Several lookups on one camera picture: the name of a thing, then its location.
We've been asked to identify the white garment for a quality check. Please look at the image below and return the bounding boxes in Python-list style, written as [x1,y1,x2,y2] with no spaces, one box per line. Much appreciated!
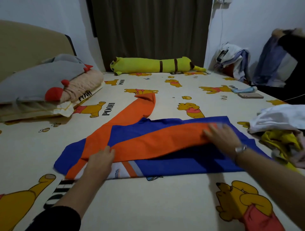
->
[248,104,305,134]

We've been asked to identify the white wall cable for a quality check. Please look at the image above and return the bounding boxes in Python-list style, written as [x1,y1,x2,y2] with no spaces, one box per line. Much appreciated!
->
[217,0,226,47]

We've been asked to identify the brown curtain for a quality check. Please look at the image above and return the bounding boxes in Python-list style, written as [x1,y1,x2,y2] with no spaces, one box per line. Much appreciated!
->
[91,0,213,72]

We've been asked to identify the beige headboard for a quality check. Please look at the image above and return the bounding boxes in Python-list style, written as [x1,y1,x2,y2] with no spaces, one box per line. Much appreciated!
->
[0,20,76,83]

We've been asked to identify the black garment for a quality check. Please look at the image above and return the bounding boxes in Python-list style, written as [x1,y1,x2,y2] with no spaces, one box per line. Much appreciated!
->
[253,28,305,105]

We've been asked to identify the grey pillow with red pompoms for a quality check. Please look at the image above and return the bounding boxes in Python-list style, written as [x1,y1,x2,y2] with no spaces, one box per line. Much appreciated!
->
[0,54,94,105]

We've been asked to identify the yellow garment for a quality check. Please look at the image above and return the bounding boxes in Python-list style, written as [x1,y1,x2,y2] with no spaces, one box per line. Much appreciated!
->
[259,130,303,175]

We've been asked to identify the orange and blue jersey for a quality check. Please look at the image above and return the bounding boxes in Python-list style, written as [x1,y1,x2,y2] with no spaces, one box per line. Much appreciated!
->
[53,92,271,180]

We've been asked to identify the person's left hand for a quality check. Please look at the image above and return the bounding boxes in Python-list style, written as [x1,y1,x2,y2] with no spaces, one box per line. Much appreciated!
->
[83,146,116,182]

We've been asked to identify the smartphone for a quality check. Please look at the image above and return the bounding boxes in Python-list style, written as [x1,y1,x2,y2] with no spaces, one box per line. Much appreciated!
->
[237,92,264,99]

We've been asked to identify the black sleeve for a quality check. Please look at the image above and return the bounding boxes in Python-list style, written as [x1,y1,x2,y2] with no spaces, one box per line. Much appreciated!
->
[25,206,81,231]

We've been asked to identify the person's right hand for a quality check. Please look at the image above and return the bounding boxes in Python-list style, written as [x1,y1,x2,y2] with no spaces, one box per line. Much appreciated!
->
[203,123,243,160]

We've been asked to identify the long yellow plush toy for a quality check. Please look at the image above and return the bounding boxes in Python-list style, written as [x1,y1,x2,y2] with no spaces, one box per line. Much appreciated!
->
[110,56,207,76]

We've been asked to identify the white clothes heap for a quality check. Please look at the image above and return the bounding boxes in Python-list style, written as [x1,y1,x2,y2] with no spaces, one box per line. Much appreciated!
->
[214,42,251,83]

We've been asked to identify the blue hanging garment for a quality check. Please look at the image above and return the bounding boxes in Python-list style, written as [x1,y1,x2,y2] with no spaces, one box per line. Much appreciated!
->
[252,35,299,87]

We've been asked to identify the person's right forearm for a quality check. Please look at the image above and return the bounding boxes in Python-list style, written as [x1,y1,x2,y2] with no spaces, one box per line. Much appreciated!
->
[235,148,305,231]

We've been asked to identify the white charging cable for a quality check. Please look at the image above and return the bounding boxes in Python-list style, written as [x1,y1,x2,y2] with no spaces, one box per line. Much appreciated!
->
[283,93,305,102]

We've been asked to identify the peach bolster pillow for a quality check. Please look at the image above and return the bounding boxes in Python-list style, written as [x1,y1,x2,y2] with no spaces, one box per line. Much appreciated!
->
[60,69,104,103]

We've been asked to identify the cartoon bear print bedsheet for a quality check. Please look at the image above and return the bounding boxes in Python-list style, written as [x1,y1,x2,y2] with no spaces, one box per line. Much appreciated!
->
[0,70,305,231]

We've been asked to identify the pink garment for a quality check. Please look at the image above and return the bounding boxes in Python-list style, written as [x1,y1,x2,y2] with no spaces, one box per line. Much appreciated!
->
[289,130,305,170]

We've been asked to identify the person's left forearm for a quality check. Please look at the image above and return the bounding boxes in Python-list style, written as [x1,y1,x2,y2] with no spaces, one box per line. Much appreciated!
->
[53,171,106,219]

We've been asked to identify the silver wristwatch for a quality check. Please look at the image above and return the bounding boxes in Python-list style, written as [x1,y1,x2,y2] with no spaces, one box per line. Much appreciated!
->
[234,144,248,165]

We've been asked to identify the light blue cloth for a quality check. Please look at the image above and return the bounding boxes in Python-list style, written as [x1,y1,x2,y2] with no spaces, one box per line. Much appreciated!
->
[230,86,258,94]

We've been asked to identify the cartoon bear print pillow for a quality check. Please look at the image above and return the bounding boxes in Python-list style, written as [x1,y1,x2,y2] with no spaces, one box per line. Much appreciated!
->
[0,82,106,123]

